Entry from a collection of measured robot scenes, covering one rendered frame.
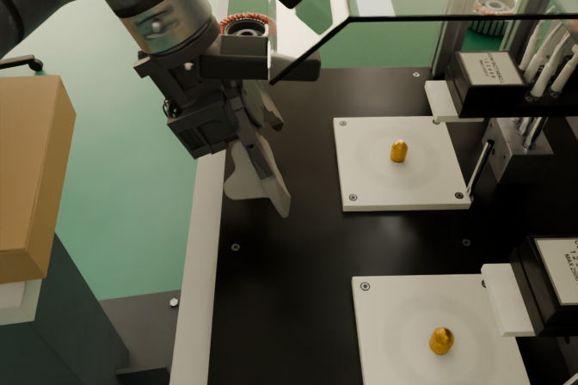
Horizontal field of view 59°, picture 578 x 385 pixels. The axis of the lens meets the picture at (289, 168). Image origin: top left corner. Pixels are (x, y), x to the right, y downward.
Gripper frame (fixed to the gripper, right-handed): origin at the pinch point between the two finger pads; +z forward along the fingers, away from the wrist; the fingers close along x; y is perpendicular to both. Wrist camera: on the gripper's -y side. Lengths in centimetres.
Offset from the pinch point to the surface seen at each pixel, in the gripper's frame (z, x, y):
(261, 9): -0.1, -44.7, 2.3
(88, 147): 39, -94, 86
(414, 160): 8.8, -3.3, -13.6
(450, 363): 10.6, 21.9, -10.1
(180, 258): 58, -48, 57
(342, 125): 4.8, -10.0, -6.4
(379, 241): 8.6, 7.4, -6.9
